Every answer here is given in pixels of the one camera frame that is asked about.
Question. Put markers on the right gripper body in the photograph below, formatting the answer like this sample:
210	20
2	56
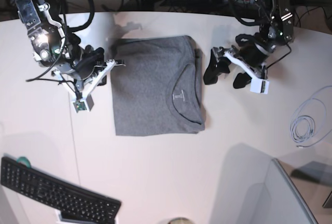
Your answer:
84	70

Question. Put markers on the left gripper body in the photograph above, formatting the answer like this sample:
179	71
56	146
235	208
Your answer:
251	55

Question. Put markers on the grey t-shirt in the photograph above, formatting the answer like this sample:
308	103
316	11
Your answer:
157	89

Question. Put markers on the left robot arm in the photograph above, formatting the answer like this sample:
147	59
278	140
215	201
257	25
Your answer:
275	23

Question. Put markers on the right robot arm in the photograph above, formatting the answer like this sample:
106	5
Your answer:
57	47

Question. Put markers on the green tape roll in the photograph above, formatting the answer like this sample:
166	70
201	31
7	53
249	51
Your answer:
24	161

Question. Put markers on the grey monitor edge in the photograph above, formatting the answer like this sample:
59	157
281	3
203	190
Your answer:
287	206

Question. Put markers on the black keyboard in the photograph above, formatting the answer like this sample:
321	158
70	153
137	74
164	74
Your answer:
75	201

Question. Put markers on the round tan lid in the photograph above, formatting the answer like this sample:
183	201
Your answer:
180	220

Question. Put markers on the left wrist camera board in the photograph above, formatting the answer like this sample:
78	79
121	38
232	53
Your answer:
259	86

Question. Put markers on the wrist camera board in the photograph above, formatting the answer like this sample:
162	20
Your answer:
85	104
259	86

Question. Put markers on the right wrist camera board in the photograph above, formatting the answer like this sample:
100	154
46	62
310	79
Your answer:
85	104

